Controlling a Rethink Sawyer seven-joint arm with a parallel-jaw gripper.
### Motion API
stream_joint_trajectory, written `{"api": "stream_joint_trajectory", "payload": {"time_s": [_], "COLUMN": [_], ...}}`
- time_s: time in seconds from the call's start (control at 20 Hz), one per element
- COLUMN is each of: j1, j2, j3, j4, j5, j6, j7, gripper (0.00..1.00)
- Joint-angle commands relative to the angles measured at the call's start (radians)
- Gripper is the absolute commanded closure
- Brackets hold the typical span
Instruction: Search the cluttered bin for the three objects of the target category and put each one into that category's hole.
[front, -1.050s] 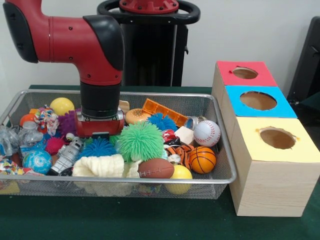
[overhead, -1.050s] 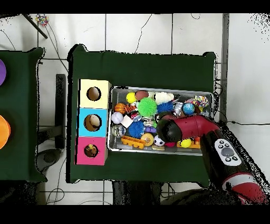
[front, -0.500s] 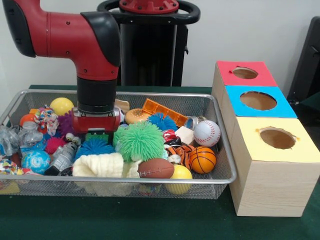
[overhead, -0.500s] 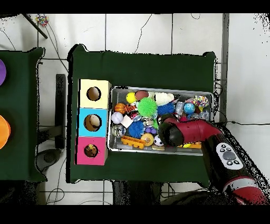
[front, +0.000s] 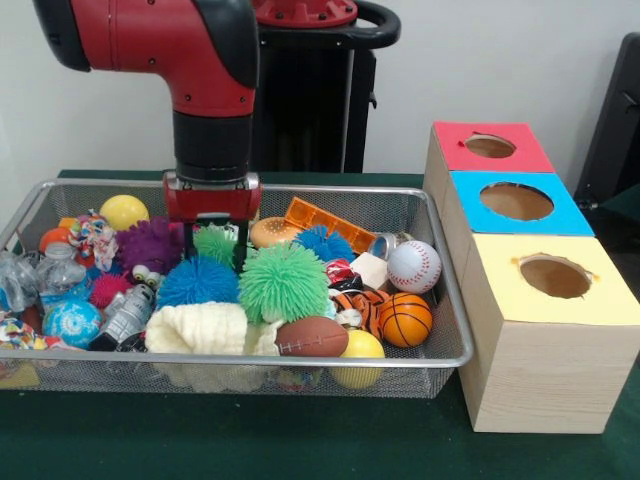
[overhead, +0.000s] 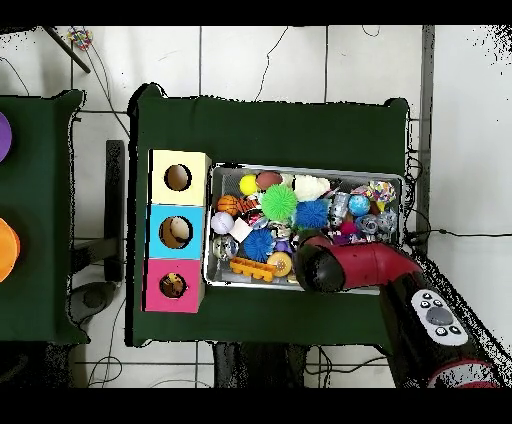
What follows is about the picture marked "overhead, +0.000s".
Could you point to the small colourful toy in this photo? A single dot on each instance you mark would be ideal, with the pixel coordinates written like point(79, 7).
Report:
point(80, 38)

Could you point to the silver mesh bin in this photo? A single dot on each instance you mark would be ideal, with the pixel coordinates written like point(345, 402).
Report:
point(228, 182)

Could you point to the orange round bowl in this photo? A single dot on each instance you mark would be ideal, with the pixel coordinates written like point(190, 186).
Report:
point(8, 250)

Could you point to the white baseball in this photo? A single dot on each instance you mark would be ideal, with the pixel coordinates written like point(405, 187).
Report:
point(222, 222)

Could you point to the black upright panel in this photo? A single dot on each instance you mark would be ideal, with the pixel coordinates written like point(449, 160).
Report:
point(115, 208)

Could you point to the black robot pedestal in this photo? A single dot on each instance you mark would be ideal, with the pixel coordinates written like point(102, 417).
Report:
point(256, 364)

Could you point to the brown football toy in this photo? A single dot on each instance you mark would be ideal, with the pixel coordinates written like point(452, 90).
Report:
point(268, 180)

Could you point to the small blue spiky ball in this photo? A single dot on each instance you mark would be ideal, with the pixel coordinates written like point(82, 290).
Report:
point(258, 244)

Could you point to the orange basketball toy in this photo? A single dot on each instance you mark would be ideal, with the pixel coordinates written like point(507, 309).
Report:
point(228, 204)

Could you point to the green spiky rubber ball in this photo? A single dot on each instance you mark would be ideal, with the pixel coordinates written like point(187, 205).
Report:
point(279, 202)

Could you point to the wooden three-hole box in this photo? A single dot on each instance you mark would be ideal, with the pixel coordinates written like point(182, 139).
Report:
point(192, 248)

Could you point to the yellow smooth ball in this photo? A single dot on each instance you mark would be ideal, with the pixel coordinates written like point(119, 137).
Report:
point(248, 184)

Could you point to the orange striped plush tiger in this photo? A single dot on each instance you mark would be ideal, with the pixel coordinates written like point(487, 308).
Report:
point(247, 206)

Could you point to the dark green tablecloth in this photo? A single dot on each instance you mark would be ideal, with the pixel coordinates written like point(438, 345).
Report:
point(280, 132)

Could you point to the purple round bowl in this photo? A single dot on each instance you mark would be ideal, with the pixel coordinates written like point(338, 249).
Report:
point(4, 136)

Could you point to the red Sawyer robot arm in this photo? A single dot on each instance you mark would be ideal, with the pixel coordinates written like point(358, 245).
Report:
point(368, 264)

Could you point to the cream knitted cloth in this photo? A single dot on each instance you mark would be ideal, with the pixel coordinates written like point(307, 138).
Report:
point(310, 188)

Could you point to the blue spiky rubber ball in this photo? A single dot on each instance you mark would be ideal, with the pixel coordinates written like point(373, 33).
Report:
point(312, 214)

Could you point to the small plush monkey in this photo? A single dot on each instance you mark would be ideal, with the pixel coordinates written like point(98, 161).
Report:
point(174, 280)

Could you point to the green cloth side table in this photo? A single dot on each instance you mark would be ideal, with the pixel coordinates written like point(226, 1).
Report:
point(36, 180)

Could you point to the black slanted rod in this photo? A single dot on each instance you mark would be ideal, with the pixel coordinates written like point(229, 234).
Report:
point(66, 48)

